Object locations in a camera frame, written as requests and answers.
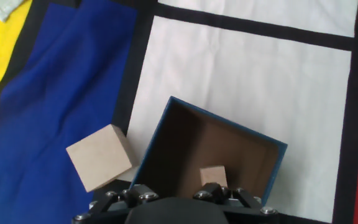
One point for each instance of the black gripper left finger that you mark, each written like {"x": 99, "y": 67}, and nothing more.
{"x": 120, "y": 202}

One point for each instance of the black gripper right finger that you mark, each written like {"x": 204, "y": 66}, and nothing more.
{"x": 244, "y": 205}

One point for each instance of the small wooden cube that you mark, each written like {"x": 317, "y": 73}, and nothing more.
{"x": 213, "y": 175}

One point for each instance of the large wooden cube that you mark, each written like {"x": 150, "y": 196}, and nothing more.
{"x": 99, "y": 158}

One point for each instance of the dark blue gift box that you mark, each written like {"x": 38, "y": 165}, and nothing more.
{"x": 247, "y": 161}

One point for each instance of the colour block patterned cloth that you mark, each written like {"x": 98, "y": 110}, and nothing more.
{"x": 244, "y": 77}

